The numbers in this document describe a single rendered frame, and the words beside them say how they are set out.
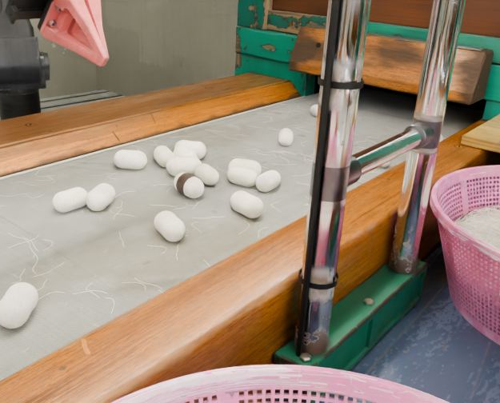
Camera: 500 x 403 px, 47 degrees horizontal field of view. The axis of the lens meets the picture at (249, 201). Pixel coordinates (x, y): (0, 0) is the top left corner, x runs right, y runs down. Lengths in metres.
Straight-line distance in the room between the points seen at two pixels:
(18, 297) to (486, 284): 0.35
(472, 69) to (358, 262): 0.43
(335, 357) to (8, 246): 0.27
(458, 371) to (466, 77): 0.46
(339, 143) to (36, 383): 0.21
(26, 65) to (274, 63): 0.41
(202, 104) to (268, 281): 0.49
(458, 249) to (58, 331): 0.32
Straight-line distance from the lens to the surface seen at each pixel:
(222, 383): 0.31
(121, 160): 0.64
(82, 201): 0.55
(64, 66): 2.93
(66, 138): 0.70
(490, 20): 0.90
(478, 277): 0.51
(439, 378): 0.48
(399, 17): 0.95
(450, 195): 0.61
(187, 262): 0.46
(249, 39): 1.08
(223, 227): 0.52
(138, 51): 2.74
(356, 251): 0.47
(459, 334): 0.54
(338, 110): 0.34
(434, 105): 0.48
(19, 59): 0.95
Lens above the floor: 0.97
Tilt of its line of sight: 23 degrees down
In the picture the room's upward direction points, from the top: 3 degrees clockwise
